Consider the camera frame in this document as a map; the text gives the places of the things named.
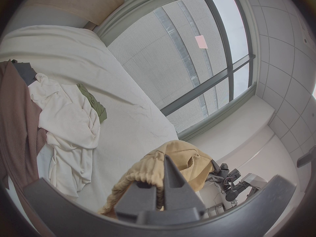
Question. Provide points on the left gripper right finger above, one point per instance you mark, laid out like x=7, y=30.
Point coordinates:
x=179, y=194

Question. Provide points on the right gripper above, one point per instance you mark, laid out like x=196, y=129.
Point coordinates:
x=216, y=178

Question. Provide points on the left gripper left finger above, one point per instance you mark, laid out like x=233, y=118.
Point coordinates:
x=135, y=199

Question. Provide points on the tan shorts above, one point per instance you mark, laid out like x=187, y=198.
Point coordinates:
x=177, y=154

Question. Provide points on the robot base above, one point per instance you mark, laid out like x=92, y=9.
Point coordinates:
x=216, y=210

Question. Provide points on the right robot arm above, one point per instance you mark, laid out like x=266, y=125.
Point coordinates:
x=234, y=191

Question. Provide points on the bed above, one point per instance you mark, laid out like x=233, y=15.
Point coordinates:
x=118, y=112

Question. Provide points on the green garment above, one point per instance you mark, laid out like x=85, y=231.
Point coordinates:
x=95, y=105

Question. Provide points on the white garment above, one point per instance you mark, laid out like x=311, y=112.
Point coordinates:
x=66, y=112

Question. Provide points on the window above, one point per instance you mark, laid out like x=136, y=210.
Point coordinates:
x=160, y=70

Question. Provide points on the brown garment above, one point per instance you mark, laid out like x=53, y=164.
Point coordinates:
x=17, y=122

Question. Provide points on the dark grey garment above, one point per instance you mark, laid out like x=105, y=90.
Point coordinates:
x=24, y=71

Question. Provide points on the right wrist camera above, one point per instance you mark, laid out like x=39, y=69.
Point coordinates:
x=224, y=167

